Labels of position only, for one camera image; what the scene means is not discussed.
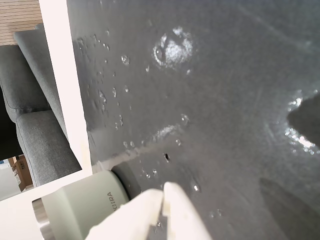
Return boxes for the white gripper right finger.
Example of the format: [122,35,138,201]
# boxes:
[162,181,211,240]

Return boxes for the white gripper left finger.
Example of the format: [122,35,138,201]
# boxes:
[84,188,165,240]

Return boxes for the pale green steel-rimmed cup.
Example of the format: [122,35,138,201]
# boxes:
[31,168,142,240]

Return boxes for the black table mat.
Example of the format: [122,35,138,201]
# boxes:
[66,0,320,240]

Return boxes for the brown cardboard box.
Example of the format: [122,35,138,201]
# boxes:
[8,154,34,193]

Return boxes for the grey fabric sofa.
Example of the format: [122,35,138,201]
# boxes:
[0,23,83,188]

